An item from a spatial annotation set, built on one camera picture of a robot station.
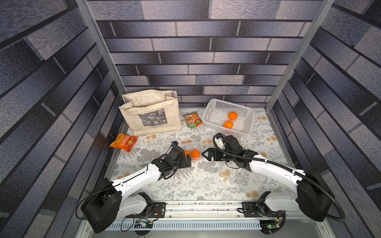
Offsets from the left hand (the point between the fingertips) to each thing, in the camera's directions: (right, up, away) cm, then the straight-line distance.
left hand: (186, 159), depth 85 cm
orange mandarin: (+29, +20, +19) cm, 40 cm away
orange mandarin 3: (+6, +2, +3) cm, 7 cm away
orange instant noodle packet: (-42, +9, +11) cm, 44 cm away
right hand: (+12, +4, -2) cm, 12 cm away
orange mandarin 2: (+34, +27, +23) cm, 49 cm away
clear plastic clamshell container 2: (+30, -10, +1) cm, 32 cm away
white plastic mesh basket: (+24, +29, +33) cm, 50 cm away
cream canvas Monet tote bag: (-20, +29, +1) cm, 35 cm away
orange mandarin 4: (0, +3, +6) cm, 7 cm away
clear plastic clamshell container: (+8, +5, +12) cm, 16 cm away
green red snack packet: (+4, +23, +25) cm, 35 cm away
